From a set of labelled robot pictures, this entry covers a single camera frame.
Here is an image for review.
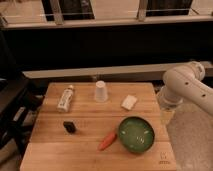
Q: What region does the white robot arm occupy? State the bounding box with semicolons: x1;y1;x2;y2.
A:
156;61;213;125

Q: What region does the black eraser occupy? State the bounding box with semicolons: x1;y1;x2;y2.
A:
63;121;76;134

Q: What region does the green bowl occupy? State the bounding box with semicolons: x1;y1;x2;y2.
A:
117;116;155;154

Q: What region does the white sponge block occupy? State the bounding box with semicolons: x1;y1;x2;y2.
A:
121;95;137;110

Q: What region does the orange carrot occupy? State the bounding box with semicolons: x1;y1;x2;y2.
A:
98;132;117;151

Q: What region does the white plastic bottle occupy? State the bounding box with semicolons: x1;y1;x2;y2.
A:
57;85;74;112

